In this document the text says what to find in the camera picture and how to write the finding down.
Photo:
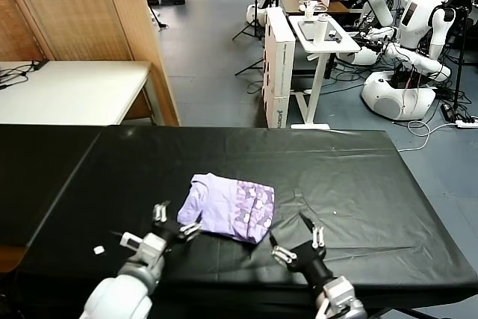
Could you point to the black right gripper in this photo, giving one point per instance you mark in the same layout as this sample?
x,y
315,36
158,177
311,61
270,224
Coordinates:
x,y
311,263

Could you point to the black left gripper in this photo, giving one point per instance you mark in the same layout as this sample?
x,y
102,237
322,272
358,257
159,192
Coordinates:
x,y
166,231

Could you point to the lavender short-sleeve t-shirt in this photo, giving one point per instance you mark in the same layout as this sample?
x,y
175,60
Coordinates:
x,y
224,203

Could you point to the white rounded robot base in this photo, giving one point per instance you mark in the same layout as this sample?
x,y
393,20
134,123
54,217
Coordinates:
x,y
252,12

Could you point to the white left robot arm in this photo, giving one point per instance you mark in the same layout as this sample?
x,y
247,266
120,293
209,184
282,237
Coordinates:
x,y
119,293

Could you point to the large black table cover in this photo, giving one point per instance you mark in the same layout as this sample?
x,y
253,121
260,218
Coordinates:
x,y
354,158

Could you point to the white rectangular table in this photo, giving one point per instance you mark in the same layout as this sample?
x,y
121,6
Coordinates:
x,y
74,91

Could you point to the tall white cardboard box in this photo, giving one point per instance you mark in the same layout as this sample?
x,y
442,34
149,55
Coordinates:
x,y
278,72

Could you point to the black floor power adapter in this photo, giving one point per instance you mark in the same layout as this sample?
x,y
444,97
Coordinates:
x,y
447,111

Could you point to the white standing desk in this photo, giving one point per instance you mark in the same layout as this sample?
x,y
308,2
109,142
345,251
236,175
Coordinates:
x,y
328,45

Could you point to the white power strip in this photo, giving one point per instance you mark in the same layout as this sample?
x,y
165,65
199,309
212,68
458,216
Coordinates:
x,y
467,123

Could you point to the small black handheld device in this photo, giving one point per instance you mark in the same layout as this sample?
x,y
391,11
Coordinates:
x,y
332,35

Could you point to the white insulated bottle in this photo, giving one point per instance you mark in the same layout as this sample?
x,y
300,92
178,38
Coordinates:
x,y
320,31

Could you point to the grey tablet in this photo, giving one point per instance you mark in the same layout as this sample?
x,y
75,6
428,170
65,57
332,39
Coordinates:
x,y
307,29

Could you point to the black monitor tripod stand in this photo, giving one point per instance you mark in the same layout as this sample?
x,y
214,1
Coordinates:
x,y
256,9

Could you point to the white cup-shaped desk device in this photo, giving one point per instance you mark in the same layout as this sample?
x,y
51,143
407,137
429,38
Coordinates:
x,y
309,12

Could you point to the wooden folding screen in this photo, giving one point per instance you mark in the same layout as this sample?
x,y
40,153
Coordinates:
x,y
74,5

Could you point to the brown wooden desk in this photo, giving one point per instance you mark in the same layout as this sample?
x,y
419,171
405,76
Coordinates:
x,y
291,1

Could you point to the tall black tripod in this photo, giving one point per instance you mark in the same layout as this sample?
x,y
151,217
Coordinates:
x,y
461,54

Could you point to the white humanoid robot on base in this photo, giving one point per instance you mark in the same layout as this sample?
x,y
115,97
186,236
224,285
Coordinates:
x,y
414,16

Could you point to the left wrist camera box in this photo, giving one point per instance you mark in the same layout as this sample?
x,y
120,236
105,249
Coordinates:
x,y
149,248

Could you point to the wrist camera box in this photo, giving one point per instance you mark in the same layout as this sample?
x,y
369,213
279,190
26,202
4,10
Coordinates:
x,y
343,293
149,248

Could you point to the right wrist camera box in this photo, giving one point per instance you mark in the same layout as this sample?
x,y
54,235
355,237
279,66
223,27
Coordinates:
x,y
343,293

